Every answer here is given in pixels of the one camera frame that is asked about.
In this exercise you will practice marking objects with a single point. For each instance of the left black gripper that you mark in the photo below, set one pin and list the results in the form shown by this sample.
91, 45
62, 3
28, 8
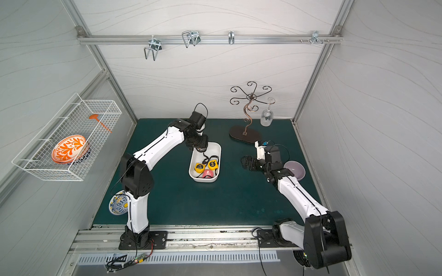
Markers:
201, 148

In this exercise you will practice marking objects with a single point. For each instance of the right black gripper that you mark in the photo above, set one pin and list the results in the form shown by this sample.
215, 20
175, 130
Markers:
255, 163

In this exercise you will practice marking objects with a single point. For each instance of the white plastic storage box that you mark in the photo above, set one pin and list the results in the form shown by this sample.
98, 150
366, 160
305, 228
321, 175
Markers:
214, 152

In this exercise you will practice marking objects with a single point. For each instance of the yellow deli tape measure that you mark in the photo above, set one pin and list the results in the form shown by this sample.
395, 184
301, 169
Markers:
200, 168

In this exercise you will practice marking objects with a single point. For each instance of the pink tape measure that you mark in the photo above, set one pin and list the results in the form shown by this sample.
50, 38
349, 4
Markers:
208, 174

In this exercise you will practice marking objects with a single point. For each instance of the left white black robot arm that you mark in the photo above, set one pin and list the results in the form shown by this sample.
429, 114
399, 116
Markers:
135, 169

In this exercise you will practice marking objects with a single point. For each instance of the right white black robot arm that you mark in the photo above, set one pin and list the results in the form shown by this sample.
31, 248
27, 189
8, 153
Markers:
323, 239

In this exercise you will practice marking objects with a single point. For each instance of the copper scroll glass stand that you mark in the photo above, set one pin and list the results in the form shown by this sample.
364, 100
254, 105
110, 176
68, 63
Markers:
245, 133

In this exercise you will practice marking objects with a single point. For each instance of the clear wine glass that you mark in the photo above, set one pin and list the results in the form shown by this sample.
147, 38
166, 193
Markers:
267, 115

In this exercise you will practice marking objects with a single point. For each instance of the purple bowl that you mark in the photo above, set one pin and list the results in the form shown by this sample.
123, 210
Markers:
296, 168

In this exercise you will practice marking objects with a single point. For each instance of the blue yellow patterned plate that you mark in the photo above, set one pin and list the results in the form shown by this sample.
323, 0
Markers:
119, 203

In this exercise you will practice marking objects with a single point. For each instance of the orange spatula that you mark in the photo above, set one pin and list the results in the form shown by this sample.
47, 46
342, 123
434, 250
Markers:
96, 118

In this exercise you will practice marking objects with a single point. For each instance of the metal double hook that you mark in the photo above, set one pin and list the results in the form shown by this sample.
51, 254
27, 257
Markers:
153, 48

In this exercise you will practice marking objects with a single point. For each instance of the metal loop hook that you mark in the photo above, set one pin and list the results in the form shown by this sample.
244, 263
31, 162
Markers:
191, 38

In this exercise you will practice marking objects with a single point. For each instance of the small metal clip hook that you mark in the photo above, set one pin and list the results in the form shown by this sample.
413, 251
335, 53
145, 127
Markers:
231, 37

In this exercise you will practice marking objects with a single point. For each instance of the orange patterned plate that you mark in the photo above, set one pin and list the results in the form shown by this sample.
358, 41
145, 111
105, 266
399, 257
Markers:
70, 149

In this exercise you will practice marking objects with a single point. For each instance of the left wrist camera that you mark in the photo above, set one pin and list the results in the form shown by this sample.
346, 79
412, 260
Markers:
197, 120

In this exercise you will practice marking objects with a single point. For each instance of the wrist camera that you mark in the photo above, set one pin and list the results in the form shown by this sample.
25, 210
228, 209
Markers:
197, 120
266, 152

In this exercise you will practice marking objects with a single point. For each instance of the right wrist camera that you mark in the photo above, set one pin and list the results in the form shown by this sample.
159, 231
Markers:
266, 152

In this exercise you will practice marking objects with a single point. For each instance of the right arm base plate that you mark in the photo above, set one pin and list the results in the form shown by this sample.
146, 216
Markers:
267, 239

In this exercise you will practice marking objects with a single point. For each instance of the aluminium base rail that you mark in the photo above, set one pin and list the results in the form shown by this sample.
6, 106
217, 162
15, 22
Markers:
106, 238

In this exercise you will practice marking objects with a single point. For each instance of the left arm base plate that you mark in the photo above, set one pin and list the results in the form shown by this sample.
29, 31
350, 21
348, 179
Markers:
143, 241

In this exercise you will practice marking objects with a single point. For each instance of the white wire wall basket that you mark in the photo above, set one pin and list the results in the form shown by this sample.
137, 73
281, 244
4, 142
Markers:
71, 119

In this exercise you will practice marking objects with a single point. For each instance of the metal bracket hook right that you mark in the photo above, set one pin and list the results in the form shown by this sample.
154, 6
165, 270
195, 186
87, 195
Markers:
315, 39

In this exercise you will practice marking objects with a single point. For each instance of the aluminium top rail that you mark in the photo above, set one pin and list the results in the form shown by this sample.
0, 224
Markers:
218, 39

